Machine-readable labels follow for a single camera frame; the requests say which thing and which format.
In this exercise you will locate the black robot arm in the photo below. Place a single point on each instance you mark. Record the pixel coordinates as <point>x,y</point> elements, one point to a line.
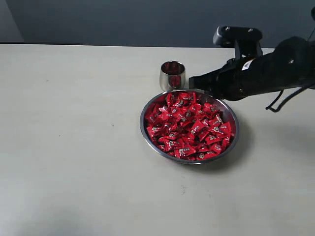
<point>293,62</point>

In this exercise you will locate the steel bowl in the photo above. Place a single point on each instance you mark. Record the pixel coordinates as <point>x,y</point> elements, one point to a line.
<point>191,124</point>

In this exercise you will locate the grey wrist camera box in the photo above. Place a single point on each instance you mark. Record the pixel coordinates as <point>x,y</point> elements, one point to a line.
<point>245,41</point>

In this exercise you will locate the red wrapped candy right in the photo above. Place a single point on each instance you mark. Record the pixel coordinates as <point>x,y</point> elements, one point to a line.
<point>223,130</point>

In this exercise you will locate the red wrapped candy front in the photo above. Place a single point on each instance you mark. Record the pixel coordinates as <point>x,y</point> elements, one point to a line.
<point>184,152</point>

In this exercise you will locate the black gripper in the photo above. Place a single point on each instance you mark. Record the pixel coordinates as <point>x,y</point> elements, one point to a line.
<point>245,77</point>

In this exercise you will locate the red wrapped candy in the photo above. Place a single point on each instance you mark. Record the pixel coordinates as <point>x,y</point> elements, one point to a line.
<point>223,130</point>
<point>154,131</point>
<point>184,152</point>
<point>187,97</point>

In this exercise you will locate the red wrapped candy top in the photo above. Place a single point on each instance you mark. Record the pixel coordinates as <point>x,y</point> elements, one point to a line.
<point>187,97</point>

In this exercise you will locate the red wrapped candy left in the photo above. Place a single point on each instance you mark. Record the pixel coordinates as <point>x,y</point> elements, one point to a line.
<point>154,131</point>

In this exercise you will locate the stainless steel cup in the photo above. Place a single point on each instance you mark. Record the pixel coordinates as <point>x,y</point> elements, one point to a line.
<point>172,76</point>

